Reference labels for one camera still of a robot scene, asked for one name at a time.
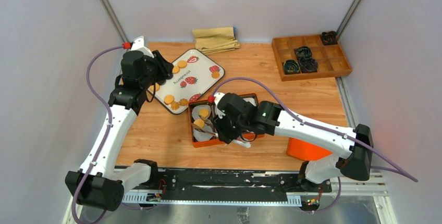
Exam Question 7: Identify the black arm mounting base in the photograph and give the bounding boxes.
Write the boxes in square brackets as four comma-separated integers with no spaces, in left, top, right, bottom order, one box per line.
[126,168,333,203]

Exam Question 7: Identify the orange compartment cookie box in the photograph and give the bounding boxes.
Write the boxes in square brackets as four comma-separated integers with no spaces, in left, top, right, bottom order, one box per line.
[187,93,266,148]

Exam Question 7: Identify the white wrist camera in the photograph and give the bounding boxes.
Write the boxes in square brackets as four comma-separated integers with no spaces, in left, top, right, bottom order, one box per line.
[122,36,154,58]
[207,92,225,104]

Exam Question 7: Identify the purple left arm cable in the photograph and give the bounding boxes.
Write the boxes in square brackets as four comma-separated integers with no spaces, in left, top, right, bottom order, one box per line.
[71,44,158,224]

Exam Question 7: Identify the white strawberry tray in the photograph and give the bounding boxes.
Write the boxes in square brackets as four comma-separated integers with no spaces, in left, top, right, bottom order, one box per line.
[155,49,225,115]

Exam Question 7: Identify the white paper cup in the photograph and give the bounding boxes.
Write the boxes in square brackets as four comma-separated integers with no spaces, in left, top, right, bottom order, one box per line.
[192,126,215,142]
[191,104,212,120]

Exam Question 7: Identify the wooden compartment organizer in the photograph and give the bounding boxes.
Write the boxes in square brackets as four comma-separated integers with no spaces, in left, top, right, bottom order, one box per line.
[272,34,352,81]

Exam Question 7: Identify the folded yellow cloth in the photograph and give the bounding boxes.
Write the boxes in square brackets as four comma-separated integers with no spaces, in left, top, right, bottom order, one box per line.
[192,27,240,55]

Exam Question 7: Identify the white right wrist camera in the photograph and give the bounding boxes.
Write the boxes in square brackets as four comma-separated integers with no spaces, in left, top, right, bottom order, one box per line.
[207,92,225,104]

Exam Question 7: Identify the round yellow cookie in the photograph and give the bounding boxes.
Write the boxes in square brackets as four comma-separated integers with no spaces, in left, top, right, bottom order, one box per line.
[149,83,161,92]
[164,95,175,105]
[193,119,205,129]
[199,108,211,119]
[177,60,187,69]
[172,66,180,74]

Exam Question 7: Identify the white paper cup front left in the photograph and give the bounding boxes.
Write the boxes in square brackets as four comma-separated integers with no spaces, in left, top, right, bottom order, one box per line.
[192,126,215,142]

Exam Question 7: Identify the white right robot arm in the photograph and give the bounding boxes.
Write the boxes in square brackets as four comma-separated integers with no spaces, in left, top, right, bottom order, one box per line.
[209,93,373,192]

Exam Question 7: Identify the flower yellow cookie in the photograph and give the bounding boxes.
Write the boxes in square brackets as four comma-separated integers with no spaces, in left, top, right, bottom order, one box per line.
[170,102,180,110]
[179,98,189,106]

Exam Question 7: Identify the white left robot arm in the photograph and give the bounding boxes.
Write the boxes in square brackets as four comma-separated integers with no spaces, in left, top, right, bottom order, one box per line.
[65,50,173,211]

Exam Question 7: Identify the orange box lid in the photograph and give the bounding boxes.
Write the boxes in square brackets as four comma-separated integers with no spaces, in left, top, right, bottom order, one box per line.
[286,138,332,161]

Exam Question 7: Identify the swirl yellow cookie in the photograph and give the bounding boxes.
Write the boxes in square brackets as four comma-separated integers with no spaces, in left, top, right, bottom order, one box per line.
[211,71,221,79]

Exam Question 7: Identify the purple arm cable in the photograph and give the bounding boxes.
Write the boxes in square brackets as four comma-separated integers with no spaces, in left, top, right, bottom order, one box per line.
[71,44,158,224]
[208,77,419,214]

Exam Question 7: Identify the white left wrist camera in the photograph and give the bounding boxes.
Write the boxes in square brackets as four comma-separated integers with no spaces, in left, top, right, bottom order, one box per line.
[122,36,154,58]

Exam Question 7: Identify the metal tongs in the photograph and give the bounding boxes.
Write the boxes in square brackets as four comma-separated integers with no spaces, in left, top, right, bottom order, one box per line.
[213,116,257,148]

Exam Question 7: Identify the dark rolled item in corner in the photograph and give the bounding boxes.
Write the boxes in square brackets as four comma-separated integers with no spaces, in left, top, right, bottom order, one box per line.
[320,31,338,46]

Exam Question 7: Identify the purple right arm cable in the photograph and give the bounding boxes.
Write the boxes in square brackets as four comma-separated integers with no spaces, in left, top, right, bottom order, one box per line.
[208,77,419,214]

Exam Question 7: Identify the white paper cup back left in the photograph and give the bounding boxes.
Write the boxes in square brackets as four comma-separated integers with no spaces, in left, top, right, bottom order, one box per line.
[191,104,212,120]

